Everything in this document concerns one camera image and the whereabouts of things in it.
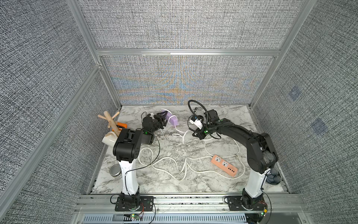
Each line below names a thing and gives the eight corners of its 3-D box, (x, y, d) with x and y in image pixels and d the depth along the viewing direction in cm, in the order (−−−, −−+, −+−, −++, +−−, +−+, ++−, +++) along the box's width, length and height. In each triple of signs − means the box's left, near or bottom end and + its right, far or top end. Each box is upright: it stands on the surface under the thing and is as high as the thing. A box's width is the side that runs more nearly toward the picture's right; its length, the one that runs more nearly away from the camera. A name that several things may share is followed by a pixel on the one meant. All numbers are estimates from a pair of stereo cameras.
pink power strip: (209, 161, 90) (210, 159, 87) (213, 155, 93) (214, 153, 90) (234, 177, 84) (235, 175, 81) (237, 169, 87) (239, 168, 84)
